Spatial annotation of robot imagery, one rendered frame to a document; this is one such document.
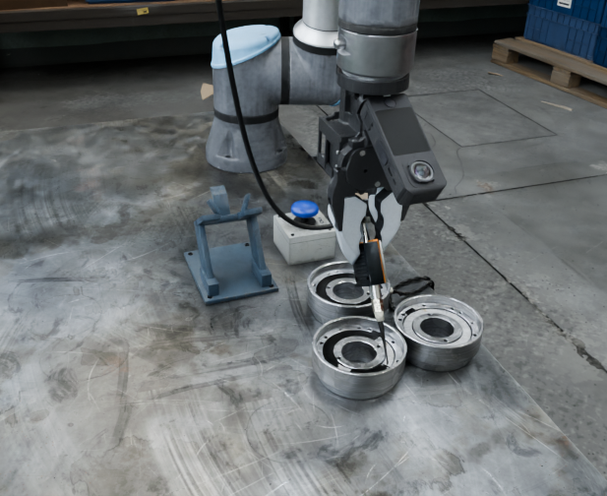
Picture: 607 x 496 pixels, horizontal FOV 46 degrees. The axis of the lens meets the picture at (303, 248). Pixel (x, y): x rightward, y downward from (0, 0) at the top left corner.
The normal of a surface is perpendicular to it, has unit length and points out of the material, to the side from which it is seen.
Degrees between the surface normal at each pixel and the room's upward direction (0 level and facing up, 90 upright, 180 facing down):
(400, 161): 32
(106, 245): 0
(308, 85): 97
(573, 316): 0
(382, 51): 90
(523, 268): 0
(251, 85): 92
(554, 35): 90
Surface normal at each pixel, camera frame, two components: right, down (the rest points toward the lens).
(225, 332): 0.03, -0.86
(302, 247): 0.34, 0.49
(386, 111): 0.22, -0.47
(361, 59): -0.47, 0.44
